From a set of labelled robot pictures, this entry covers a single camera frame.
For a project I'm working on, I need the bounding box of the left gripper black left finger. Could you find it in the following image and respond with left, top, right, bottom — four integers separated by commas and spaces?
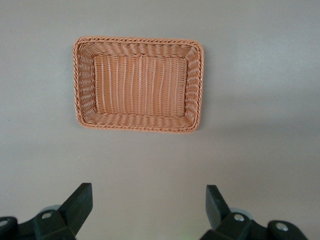
0, 182, 94, 240

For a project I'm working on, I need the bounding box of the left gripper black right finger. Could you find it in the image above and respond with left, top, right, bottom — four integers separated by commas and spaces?
199, 184, 308, 240

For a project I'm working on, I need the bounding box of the brown wicker basket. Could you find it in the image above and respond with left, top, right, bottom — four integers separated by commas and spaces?
72, 36, 205, 135

